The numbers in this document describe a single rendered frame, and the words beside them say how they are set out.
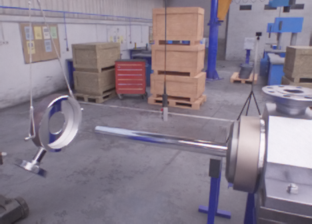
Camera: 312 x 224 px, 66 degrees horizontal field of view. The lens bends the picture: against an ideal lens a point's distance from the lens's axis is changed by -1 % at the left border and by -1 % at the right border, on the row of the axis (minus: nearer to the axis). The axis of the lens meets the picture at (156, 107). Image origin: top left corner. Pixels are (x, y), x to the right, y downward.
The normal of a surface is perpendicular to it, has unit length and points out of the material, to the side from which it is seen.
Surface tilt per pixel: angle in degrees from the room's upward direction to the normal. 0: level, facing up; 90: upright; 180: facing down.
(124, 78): 90
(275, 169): 90
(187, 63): 90
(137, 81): 90
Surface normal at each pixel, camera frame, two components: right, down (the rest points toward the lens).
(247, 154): -0.30, -0.14
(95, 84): -0.42, 0.28
